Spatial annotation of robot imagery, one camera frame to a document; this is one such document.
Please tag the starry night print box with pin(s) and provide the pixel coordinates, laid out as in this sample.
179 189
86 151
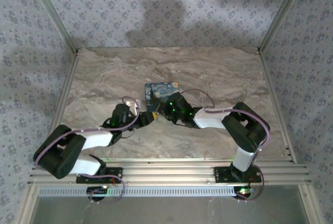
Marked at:
162 91

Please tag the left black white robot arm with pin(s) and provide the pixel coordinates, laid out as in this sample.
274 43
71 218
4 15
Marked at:
96 138

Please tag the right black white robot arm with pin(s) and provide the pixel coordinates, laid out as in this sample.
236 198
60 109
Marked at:
208 120

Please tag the left black controller board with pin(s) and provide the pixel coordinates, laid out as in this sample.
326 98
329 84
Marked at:
95 190

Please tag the black controller board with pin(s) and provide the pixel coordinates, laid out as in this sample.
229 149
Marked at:
242 191
95 190

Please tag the right black controller board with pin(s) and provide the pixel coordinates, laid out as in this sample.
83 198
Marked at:
242 191

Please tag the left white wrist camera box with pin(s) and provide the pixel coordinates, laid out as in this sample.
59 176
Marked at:
137 107

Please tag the aluminium mounting rail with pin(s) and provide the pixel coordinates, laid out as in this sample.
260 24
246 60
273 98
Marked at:
166 174

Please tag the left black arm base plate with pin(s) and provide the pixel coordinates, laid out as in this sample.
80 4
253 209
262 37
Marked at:
114 178

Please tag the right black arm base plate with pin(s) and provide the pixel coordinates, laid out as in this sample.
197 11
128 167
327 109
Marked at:
223 174

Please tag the aluminium frame post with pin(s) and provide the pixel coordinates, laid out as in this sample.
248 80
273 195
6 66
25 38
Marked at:
52 13
283 13

